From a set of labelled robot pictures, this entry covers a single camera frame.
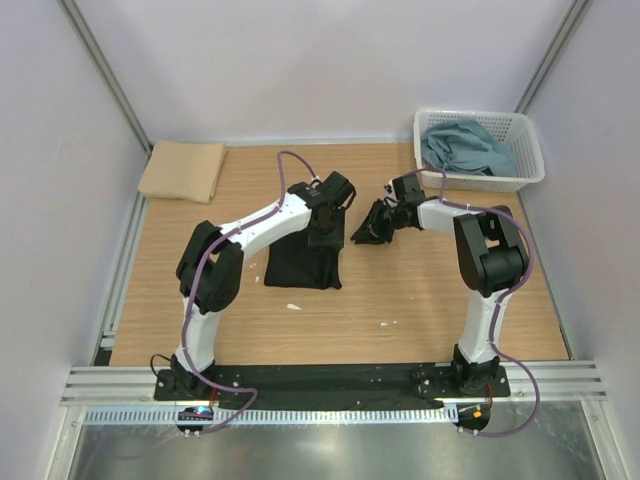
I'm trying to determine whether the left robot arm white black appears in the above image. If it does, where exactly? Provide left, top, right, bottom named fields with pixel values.
left=171, top=173, right=356, bottom=400

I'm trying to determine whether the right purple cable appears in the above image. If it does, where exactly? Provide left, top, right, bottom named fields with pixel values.
left=412, top=167, right=544, bottom=439

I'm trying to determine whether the aluminium frame rail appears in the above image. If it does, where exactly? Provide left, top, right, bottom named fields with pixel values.
left=60, top=360, right=607, bottom=406

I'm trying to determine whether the white plastic basket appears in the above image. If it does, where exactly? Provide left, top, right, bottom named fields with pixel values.
left=413, top=108, right=545, bottom=193

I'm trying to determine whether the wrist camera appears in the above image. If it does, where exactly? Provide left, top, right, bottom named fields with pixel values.
left=385, top=173, right=426, bottom=205
left=316, top=171, right=357, bottom=209

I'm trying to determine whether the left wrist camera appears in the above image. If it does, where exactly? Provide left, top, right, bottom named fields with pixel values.
left=316, top=171, right=357, bottom=209

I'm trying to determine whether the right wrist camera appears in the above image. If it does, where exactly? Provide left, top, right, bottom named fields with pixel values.
left=385, top=173, right=426, bottom=205

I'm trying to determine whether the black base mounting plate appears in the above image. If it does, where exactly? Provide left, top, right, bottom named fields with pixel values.
left=154, top=362, right=511, bottom=412

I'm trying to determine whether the folded beige t shirt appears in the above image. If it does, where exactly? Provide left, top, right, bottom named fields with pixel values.
left=138, top=140, right=227, bottom=204

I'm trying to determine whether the blue t shirt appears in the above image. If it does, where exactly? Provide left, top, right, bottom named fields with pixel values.
left=420, top=119, right=517, bottom=177

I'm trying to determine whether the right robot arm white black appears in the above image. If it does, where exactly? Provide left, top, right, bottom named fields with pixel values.
left=351, top=197, right=530, bottom=396

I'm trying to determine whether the black t shirt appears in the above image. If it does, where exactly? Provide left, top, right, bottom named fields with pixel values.
left=264, top=211, right=345, bottom=290

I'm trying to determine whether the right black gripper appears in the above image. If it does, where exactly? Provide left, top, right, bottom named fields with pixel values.
left=351, top=198, right=406, bottom=245

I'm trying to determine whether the white slotted cable duct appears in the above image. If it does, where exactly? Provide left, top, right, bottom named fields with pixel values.
left=84, top=404, right=458, bottom=427

